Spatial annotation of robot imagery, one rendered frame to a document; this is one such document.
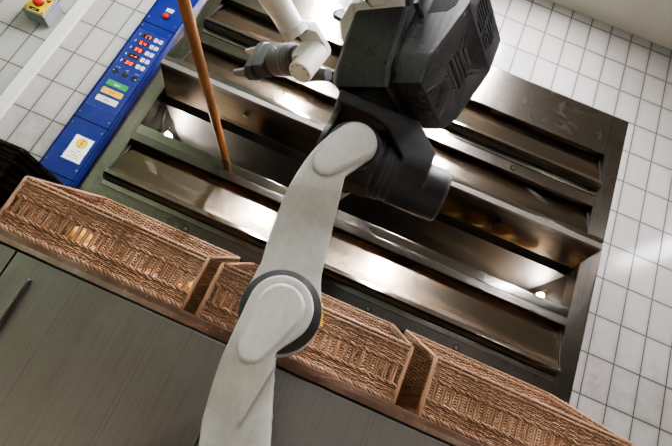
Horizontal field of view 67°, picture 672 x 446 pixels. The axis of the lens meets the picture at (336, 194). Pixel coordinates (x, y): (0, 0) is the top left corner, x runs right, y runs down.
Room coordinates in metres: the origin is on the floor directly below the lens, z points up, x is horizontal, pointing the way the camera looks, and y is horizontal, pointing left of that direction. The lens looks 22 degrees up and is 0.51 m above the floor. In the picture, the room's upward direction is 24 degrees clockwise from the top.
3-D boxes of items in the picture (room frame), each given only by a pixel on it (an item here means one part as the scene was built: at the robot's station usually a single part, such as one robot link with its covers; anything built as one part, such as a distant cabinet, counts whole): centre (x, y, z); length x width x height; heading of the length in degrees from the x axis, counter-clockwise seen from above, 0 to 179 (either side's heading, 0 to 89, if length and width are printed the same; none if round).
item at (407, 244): (1.86, -0.08, 1.16); 1.80 x 0.06 x 0.04; 87
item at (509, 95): (1.86, -0.08, 2.00); 1.80 x 0.08 x 0.21; 87
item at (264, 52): (1.21, 0.32, 1.27); 0.12 x 0.10 x 0.13; 52
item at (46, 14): (1.86, 1.42, 1.46); 0.10 x 0.07 x 0.10; 87
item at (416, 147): (0.95, -0.06, 1.00); 0.28 x 0.13 x 0.18; 87
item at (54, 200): (1.60, 0.50, 0.72); 0.56 x 0.49 x 0.28; 88
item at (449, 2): (0.93, -0.03, 1.27); 0.34 x 0.30 x 0.36; 143
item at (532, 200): (1.83, -0.08, 1.54); 1.79 x 0.11 x 0.19; 87
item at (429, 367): (1.53, -0.69, 0.72); 0.56 x 0.49 x 0.28; 88
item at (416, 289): (1.83, -0.08, 1.02); 1.79 x 0.11 x 0.19; 87
